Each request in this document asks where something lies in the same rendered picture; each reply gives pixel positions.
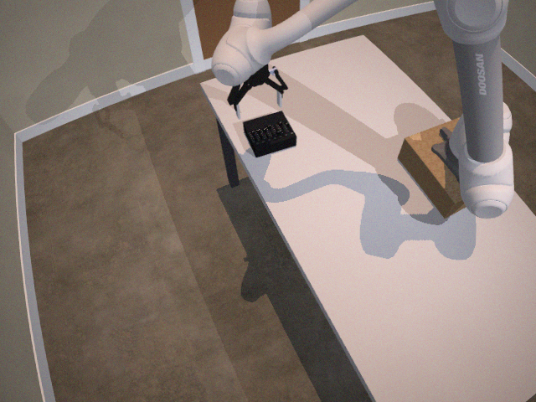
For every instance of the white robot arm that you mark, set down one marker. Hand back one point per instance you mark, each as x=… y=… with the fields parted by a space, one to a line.
x=484 y=163

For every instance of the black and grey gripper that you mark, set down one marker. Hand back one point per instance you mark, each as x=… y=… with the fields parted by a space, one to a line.
x=254 y=80

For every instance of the black lighting desk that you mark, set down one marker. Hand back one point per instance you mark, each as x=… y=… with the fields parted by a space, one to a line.
x=272 y=138

